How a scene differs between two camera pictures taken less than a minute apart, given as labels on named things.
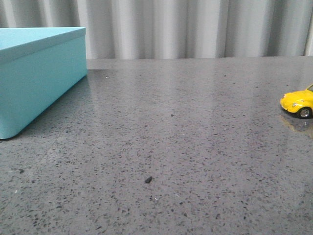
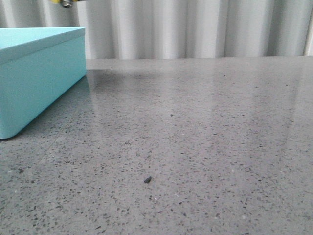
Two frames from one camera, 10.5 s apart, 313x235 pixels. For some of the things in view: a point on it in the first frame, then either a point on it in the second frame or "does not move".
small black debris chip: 148,179 does not move
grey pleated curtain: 174,29 does not move
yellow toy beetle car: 300,102 -> 65,3
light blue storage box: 37,65 does not move
